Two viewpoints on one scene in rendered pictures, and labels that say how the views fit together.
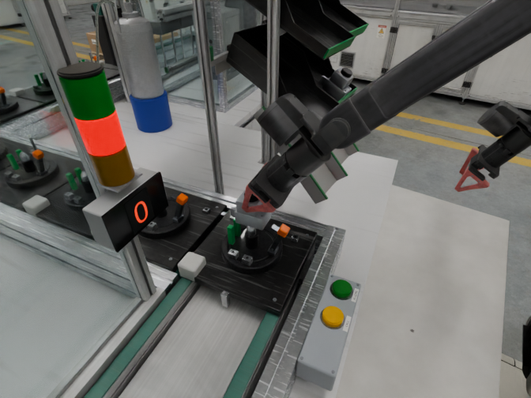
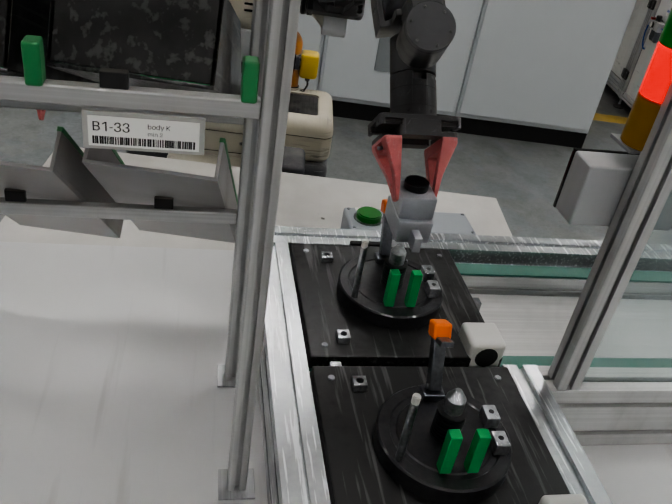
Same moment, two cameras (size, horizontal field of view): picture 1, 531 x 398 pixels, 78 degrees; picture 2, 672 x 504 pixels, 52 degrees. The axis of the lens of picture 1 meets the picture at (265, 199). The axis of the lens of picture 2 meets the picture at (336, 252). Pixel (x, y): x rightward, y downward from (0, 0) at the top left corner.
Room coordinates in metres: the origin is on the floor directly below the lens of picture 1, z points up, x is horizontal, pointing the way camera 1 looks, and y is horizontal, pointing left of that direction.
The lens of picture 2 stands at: (1.05, 0.57, 1.51)
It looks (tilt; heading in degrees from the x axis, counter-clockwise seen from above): 33 degrees down; 232
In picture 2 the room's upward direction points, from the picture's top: 10 degrees clockwise
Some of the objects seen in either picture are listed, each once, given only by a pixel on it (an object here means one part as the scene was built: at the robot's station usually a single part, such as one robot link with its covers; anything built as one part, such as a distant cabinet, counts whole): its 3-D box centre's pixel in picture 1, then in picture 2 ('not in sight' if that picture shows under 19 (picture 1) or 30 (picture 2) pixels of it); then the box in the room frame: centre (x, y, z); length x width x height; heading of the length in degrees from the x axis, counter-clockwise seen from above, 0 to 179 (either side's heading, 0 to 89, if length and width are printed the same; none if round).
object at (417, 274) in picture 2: (231, 234); (413, 288); (0.52, 0.08, 1.01); 0.01 x 0.01 x 0.05; 65
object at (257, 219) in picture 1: (247, 206); (413, 209); (0.52, 0.04, 1.11); 0.08 x 0.04 x 0.07; 66
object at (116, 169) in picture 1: (112, 163); (654, 122); (0.40, 0.22, 1.28); 0.05 x 0.05 x 0.05
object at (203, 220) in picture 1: (159, 207); (450, 418); (0.63, 0.26, 1.01); 0.24 x 0.24 x 0.13; 65
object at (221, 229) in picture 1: (252, 253); (387, 301); (0.52, 0.03, 0.96); 0.24 x 0.24 x 0.02; 65
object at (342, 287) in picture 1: (341, 289); (368, 217); (0.42, -0.16, 0.96); 0.04 x 0.04 x 0.02
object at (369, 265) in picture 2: (251, 247); (389, 289); (0.52, 0.03, 0.98); 0.14 x 0.14 x 0.02
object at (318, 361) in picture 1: (330, 326); (406, 235); (0.35, -0.13, 0.93); 0.21 x 0.07 x 0.06; 155
